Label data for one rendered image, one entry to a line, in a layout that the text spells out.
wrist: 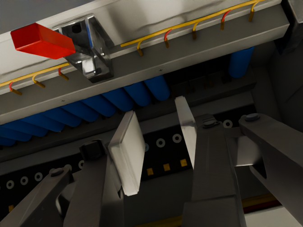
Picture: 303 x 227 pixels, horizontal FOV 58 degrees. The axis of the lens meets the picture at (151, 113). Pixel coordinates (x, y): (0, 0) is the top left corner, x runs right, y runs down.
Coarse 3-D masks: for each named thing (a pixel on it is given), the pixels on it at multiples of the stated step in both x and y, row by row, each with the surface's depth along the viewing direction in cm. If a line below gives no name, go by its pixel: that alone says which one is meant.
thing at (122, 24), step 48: (0, 0) 17; (48, 0) 16; (96, 0) 16; (144, 0) 17; (192, 0) 18; (240, 0) 19; (288, 0) 19; (0, 48) 18; (288, 48) 22; (240, 96) 32; (288, 96) 29
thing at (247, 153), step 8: (200, 120) 16; (208, 120) 15; (224, 128) 13; (232, 128) 13; (232, 136) 12; (240, 136) 12; (232, 144) 12; (240, 144) 12; (248, 144) 12; (256, 144) 12; (232, 152) 12; (240, 152) 12; (248, 152) 12; (256, 152) 12; (232, 160) 12; (240, 160) 12; (248, 160) 12; (256, 160) 12
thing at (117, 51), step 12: (264, 0) 19; (276, 0) 19; (240, 12) 19; (192, 24) 20; (204, 24) 20; (156, 36) 20; (168, 36) 20; (120, 48) 20; (132, 48) 20; (48, 72) 21; (12, 84) 22; (24, 84) 22
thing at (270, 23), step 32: (256, 0) 18; (160, 32) 19; (192, 32) 19; (224, 32) 20; (256, 32) 19; (64, 64) 20; (128, 64) 21; (160, 64) 20; (192, 64) 21; (0, 96) 22; (32, 96) 22; (64, 96) 21
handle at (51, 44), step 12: (36, 24) 11; (12, 36) 11; (24, 36) 11; (36, 36) 11; (48, 36) 11; (60, 36) 13; (24, 48) 11; (36, 48) 11; (48, 48) 12; (60, 48) 12; (72, 48) 14; (84, 48) 16; (84, 60) 17; (84, 72) 17
